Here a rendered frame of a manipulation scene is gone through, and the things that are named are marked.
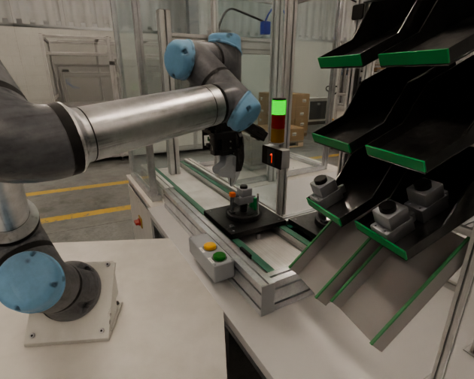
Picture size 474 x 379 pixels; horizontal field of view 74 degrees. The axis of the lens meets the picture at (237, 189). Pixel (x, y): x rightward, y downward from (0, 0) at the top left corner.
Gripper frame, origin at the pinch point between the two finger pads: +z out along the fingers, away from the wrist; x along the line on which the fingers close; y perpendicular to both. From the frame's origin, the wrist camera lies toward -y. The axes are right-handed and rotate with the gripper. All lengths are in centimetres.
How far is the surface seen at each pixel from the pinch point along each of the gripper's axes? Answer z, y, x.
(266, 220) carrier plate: 25.9, -24.7, -19.3
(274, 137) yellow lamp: -4.8, -29.3, -22.8
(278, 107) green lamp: -15.8, -30.1, -21.9
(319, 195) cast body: 0.0, -12.2, 19.4
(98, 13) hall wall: -155, -86, -805
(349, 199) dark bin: 0.8, -18.1, 23.2
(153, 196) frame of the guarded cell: 34, 1, -86
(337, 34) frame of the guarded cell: -49, -121, -86
